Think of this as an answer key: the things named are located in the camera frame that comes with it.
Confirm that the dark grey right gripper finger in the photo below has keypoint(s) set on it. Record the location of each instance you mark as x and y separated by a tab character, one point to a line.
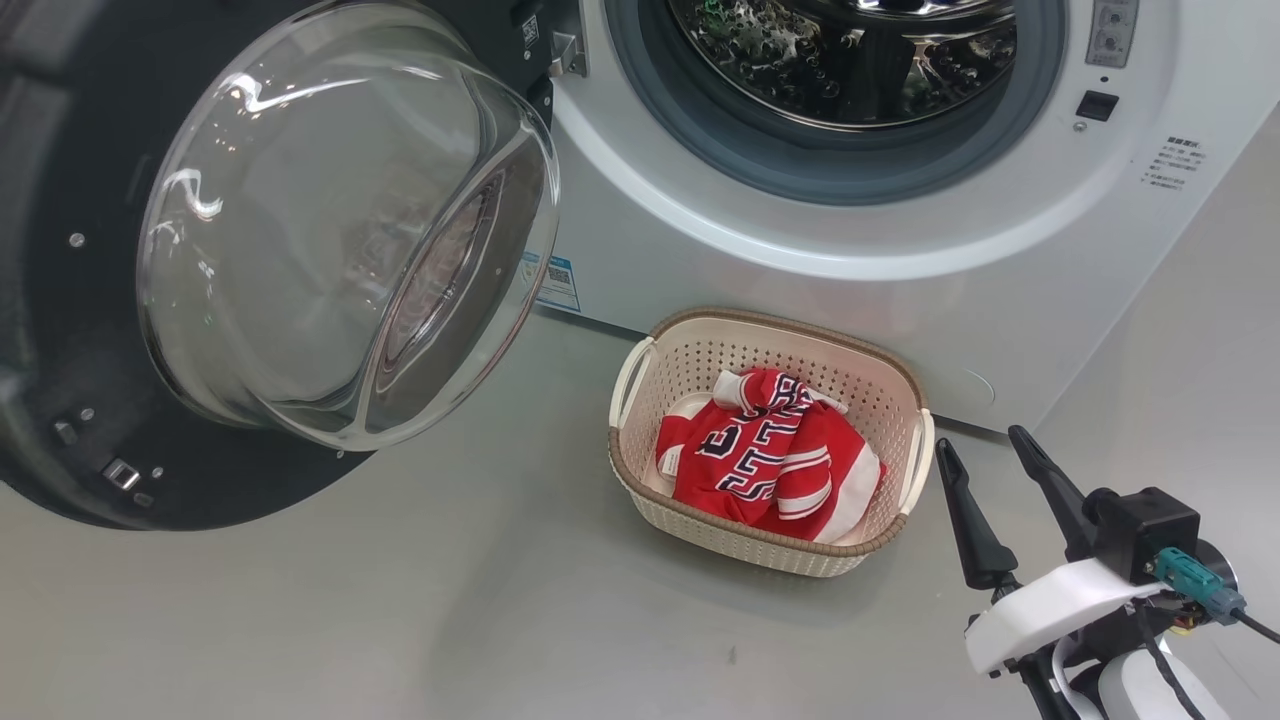
1060	495
975	540

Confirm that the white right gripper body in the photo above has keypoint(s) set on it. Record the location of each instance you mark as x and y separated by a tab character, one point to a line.
1050	610

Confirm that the red jersey with number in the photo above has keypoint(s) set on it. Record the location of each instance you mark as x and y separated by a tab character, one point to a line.
780	470

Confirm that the black glass washing machine door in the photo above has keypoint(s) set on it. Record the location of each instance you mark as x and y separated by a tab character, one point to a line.
300	250

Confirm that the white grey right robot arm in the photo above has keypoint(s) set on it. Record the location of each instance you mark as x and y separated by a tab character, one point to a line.
1120	695

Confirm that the cream perforated laundry basket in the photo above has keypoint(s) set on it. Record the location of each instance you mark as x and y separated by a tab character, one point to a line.
860	385

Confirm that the white washing machine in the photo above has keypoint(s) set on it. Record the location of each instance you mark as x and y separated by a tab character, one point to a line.
850	300

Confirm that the black door latch socket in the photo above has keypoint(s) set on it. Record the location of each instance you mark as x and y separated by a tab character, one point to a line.
1097	106

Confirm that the grey rubber door seal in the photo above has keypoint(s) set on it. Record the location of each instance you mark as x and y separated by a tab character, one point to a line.
830	165

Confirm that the steel washing machine drum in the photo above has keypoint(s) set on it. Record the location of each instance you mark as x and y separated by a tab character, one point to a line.
840	50

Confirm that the metal door hinge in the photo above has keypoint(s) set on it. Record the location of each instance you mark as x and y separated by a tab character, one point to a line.
568	55

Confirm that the small printed text label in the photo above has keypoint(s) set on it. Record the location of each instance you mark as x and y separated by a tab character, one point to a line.
1172	162

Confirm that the grey instruction label strip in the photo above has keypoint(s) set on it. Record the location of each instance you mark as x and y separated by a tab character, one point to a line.
1112	30

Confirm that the blue white energy label sticker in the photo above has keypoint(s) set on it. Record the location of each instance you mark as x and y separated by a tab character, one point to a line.
558	283

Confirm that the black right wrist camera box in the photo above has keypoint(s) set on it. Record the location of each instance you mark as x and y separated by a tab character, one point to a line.
1140	530

